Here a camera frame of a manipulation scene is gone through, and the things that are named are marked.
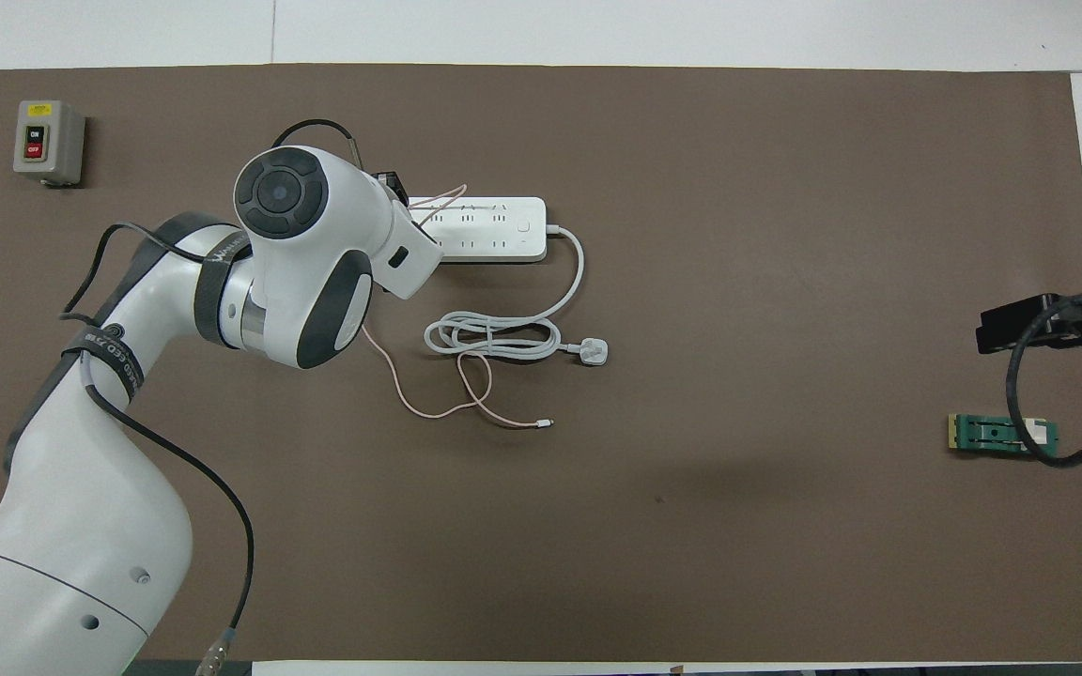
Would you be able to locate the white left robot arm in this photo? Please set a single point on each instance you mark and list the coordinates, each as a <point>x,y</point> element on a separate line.
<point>81,526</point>

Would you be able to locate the grey on-off switch box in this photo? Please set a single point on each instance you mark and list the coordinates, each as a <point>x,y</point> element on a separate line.
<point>48,141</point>

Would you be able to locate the brown table mat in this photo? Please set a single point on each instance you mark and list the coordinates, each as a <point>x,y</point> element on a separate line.
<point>691,563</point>

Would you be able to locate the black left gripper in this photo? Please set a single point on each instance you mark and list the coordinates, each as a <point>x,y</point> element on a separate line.
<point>394,186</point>

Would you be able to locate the white power strip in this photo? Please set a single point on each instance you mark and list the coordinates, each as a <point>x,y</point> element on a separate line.
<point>494,230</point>

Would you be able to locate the green knife switch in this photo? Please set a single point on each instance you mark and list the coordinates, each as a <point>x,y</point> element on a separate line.
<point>987,435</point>

